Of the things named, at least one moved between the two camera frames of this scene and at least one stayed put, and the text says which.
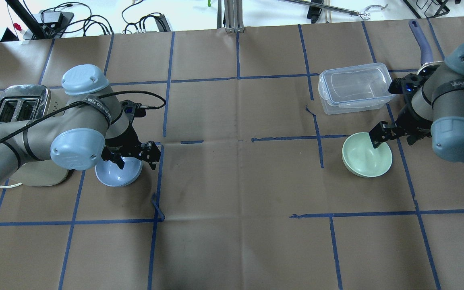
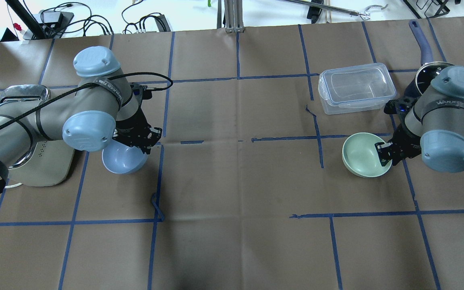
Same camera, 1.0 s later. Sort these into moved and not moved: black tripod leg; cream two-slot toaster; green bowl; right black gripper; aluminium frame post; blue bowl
Moved: right black gripper; blue bowl
Not moved: cream two-slot toaster; aluminium frame post; black tripod leg; green bowl
